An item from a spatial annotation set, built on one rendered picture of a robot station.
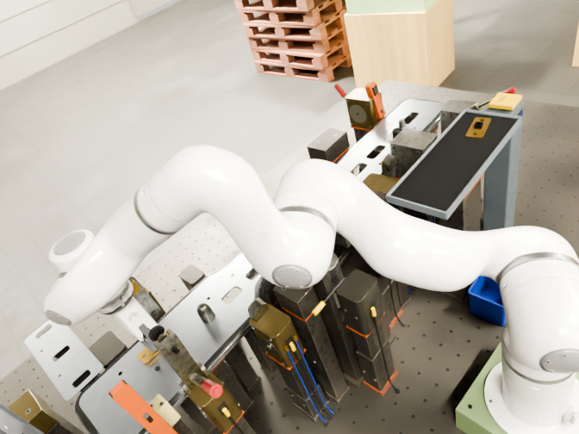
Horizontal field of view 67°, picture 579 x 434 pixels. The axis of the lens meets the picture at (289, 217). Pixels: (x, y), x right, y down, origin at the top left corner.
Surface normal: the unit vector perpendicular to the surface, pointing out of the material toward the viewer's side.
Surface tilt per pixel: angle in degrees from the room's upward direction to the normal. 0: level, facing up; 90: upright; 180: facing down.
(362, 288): 0
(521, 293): 41
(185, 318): 0
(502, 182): 90
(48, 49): 90
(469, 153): 0
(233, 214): 62
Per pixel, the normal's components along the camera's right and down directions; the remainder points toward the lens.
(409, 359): -0.26, -0.73
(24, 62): 0.67, 0.33
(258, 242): -0.66, 0.13
